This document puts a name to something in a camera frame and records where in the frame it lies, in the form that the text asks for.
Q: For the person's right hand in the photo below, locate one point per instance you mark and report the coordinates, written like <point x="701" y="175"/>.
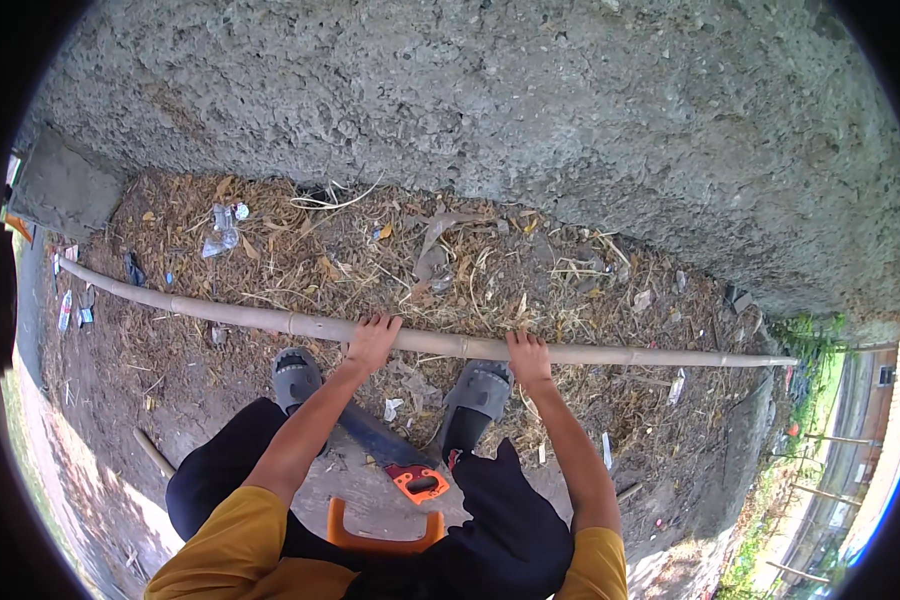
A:
<point x="530" y="361"/>

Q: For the person's left hand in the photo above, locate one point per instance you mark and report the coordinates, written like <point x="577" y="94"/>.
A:
<point x="369" y="346"/>

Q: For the person's right fingers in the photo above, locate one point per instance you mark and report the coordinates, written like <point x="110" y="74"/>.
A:
<point x="526" y="339"/>

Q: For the person's left fingers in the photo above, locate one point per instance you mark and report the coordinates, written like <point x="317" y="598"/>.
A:
<point x="379" y="322"/>

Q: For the long bamboo pole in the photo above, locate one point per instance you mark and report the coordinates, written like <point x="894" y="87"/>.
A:
<point x="435" y="343"/>

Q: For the crumpled white paper scrap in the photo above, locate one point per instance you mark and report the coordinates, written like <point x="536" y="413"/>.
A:
<point x="392" y="409"/>

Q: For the white plastic strip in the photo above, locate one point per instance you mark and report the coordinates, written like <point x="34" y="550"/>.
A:
<point x="607" y="450"/>

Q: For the clear plastic wrapper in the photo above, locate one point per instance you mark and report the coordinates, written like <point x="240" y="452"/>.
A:
<point x="221" y="232"/>

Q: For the person's legs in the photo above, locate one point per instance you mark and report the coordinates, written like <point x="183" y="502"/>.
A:
<point x="510" y="525"/>

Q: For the grey stone chunk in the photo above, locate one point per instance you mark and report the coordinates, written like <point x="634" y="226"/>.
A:
<point x="737" y="299"/>

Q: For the orange plastic stool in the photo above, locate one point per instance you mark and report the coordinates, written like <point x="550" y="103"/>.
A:
<point x="379" y="541"/>

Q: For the black plastic scrap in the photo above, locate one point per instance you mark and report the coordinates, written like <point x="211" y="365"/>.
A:
<point x="133" y="269"/>

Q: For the short bamboo stick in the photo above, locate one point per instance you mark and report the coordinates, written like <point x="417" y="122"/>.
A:
<point x="154" y="452"/>

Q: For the person's body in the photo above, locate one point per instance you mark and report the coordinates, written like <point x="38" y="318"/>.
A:
<point x="225" y="551"/>

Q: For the grey concrete block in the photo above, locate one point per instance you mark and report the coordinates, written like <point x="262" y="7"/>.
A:
<point x="64" y="187"/>

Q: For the red brick building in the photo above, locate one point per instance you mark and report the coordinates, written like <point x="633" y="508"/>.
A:
<point x="889" y="397"/>

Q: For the bamboo post fence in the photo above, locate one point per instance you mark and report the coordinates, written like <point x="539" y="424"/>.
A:
<point x="814" y="491"/>

